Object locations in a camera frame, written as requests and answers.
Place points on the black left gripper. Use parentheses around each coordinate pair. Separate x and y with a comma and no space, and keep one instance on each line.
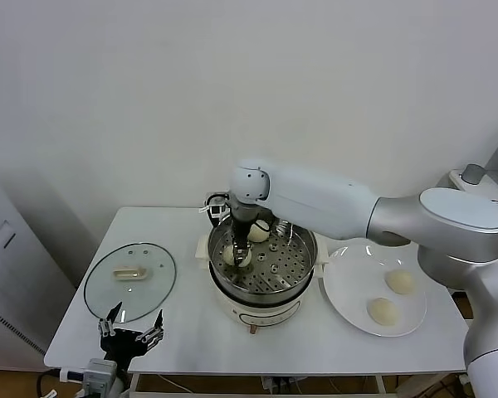
(124,342)

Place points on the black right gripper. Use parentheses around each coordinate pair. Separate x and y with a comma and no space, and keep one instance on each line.
(242,234)

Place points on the white steamed baozi bun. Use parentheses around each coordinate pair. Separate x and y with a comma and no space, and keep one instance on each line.
(399,282)
(260,235)
(229,256)
(383,312)

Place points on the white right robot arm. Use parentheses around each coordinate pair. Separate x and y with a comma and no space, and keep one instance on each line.
(315,199)

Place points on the perforated steel steamer basket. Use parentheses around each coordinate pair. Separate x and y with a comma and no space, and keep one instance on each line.
(282,265)

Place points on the cream electric cooker base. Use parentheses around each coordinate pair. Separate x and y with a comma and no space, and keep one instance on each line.
(269,315)

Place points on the white round plate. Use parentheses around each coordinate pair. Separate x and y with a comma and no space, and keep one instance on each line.
(348,290)

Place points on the white cabinet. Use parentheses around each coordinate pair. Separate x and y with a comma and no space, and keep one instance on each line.
(8,269)

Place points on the grey cylinder speaker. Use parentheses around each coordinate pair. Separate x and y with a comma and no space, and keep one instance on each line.
(474,174)

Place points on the white side desk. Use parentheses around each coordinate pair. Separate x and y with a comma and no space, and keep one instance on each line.
(494,186)

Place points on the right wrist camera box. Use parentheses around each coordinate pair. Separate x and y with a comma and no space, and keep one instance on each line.
(216,207)

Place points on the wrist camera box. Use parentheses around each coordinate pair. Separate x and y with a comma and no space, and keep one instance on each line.
(216,207)
(99,373)

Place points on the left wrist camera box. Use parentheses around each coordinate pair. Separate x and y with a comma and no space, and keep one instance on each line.
(99,373)

